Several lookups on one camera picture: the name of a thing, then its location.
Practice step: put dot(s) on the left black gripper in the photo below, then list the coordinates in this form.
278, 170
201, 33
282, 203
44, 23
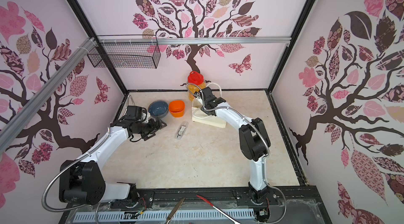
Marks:
154, 128

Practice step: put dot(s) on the orange plastic cup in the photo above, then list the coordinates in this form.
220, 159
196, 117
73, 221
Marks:
177, 108

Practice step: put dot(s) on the clear compass case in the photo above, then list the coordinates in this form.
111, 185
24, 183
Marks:
181, 130

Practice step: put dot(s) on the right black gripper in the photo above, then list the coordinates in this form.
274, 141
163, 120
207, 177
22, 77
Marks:
203, 102

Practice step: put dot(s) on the red-lidded jar of corn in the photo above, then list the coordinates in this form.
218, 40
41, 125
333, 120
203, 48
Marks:
196, 81

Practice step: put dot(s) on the red-tipped metal rod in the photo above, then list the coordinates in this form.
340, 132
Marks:
218, 210

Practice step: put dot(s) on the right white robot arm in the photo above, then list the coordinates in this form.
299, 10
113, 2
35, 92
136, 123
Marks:
258, 184

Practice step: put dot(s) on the black wire basket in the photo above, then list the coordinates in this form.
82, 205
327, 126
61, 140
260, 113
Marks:
139, 51

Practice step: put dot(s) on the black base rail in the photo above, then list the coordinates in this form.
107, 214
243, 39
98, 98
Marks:
287, 205

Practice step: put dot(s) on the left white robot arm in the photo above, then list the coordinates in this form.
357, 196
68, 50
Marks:
82, 181

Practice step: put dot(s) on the horizontal aluminium rail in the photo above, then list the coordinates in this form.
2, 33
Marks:
193, 41

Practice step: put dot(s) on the right flexible metal conduit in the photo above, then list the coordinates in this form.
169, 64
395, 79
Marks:
253, 138

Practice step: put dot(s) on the grey metal rod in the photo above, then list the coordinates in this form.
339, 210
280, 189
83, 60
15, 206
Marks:
174, 211

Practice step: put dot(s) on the diagonal aluminium rail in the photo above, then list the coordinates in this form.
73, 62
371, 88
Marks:
22, 118

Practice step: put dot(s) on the blue-grey ceramic bowl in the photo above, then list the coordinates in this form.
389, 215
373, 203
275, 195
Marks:
158, 109

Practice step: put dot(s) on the white slotted cable duct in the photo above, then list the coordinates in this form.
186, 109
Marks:
159, 217

